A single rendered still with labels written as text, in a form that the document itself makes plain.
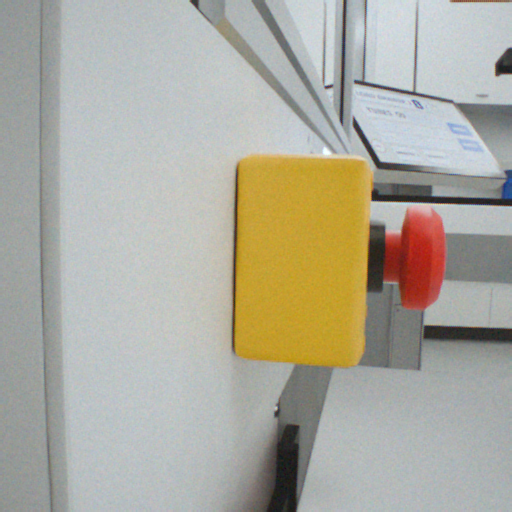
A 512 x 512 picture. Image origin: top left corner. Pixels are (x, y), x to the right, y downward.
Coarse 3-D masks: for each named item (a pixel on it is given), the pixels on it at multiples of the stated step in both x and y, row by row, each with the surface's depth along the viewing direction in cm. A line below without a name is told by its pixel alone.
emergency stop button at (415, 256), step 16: (416, 208) 20; (416, 224) 19; (432, 224) 19; (400, 240) 20; (416, 240) 19; (432, 240) 19; (400, 256) 20; (416, 256) 19; (432, 256) 19; (384, 272) 20; (400, 272) 20; (416, 272) 19; (432, 272) 19; (400, 288) 20; (416, 288) 19; (432, 288) 19; (416, 304) 20
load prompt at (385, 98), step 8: (360, 88) 136; (360, 96) 134; (368, 96) 136; (376, 96) 138; (384, 96) 140; (392, 96) 142; (400, 96) 145; (384, 104) 137; (392, 104) 139; (400, 104) 142; (408, 104) 144; (416, 104) 146; (424, 104) 149; (432, 112) 148
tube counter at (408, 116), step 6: (396, 114) 137; (402, 114) 139; (408, 114) 140; (414, 114) 142; (420, 114) 144; (402, 120) 137; (408, 120) 138; (414, 120) 140; (420, 120) 142; (426, 120) 143; (432, 120) 145; (438, 120) 147
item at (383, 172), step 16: (416, 96) 150; (432, 96) 155; (352, 144) 124; (368, 144) 122; (368, 160) 120; (384, 176) 122; (400, 176) 124; (416, 176) 127; (432, 176) 130; (448, 176) 133; (464, 176) 136; (480, 176) 140; (496, 176) 144
